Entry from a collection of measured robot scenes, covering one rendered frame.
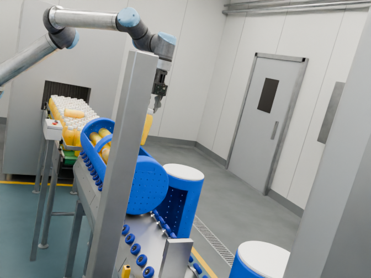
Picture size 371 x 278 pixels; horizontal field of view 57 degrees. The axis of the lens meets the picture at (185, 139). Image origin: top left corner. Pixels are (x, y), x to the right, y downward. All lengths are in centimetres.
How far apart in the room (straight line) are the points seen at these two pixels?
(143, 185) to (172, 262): 47
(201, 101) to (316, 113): 310
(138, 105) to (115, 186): 22
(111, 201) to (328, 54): 463
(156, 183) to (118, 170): 80
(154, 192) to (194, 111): 589
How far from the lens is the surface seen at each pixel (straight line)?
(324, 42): 538
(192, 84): 738
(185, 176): 215
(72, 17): 186
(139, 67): 84
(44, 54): 215
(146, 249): 151
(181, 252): 132
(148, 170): 164
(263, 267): 140
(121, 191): 91
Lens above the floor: 169
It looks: 12 degrees down
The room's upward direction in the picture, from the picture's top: 13 degrees clockwise
